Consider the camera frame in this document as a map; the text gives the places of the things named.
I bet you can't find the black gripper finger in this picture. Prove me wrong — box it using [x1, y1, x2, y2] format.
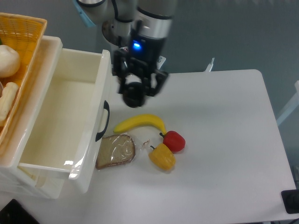
[113, 48, 130, 93]
[146, 70, 169, 97]

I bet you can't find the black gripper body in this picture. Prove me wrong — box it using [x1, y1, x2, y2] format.
[126, 21, 166, 87]

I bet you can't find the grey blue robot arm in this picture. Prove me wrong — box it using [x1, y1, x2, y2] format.
[73, 0, 178, 106]

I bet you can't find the upper white drawer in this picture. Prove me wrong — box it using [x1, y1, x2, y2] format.
[18, 49, 112, 199]

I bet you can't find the white drawer cabinet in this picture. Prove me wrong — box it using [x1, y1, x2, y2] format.
[0, 35, 63, 196]

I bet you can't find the yellow banana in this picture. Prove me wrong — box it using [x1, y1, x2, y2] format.
[113, 114, 167, 134]

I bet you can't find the red bell pepper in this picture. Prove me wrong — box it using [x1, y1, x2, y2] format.
[159, 131, 185, 153]

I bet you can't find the yellow bell pepper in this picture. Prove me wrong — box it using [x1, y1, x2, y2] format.
[148, 143, 176, 171]

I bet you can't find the bread slice in plastic bag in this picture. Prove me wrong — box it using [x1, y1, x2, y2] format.
[95, 133, 150, 170]

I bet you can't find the orange woven basket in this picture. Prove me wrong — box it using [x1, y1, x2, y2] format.
[0, 12, 47, 142]

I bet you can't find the white round vegetable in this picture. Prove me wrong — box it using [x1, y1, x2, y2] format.
[0, 45, 21, 78]

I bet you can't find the pale corn cob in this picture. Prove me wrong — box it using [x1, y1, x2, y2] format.
[0, 82, 19, 124]

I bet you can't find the black device at right edge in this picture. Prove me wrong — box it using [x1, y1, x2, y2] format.
[281, 189, 299, 214]

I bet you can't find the black object bottom left corner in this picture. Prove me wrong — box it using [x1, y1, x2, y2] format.
[0, 199, 39, 224]

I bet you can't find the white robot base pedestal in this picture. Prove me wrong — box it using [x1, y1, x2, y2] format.
[102, 16, 171, 69]

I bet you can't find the black drawer handle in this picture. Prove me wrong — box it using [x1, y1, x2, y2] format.
[95, 100, 110, 142]

